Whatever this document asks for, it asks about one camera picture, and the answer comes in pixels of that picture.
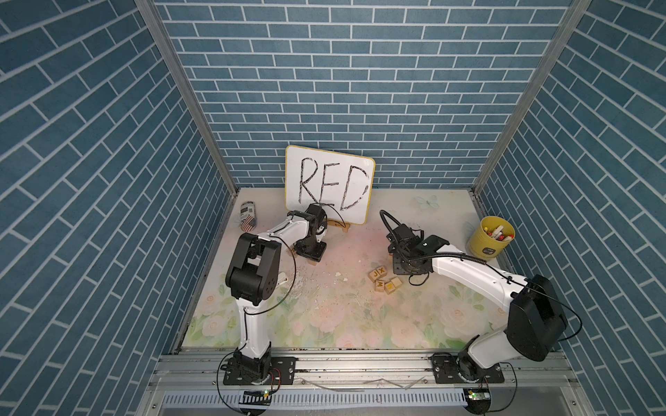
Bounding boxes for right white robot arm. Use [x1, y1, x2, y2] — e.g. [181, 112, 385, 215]
[387, 224, 568, 382]

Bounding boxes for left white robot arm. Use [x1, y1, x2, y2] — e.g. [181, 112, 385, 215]
[225, 204, 327, 382]

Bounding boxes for wooden block letter J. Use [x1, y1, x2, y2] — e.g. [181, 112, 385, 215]
[369, 268, 382, 282]

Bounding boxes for white eraser block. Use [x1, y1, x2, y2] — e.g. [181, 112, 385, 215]
[277, 272, 289, 285]

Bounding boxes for wooden easel stand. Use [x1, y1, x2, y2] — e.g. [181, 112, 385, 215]
[327, 219, 350, 232]

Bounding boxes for flag printed tin can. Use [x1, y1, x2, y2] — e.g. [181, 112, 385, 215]
[239, 201, 257, 232]

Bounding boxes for yellow cup with markers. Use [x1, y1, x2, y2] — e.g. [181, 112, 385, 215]
[466, 216, 516, 260]

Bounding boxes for white board yellow frame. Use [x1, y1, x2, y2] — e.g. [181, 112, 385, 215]
[285, 146, 376, 225]

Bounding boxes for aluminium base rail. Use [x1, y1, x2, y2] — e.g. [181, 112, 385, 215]
[138, 349, 592, 415]

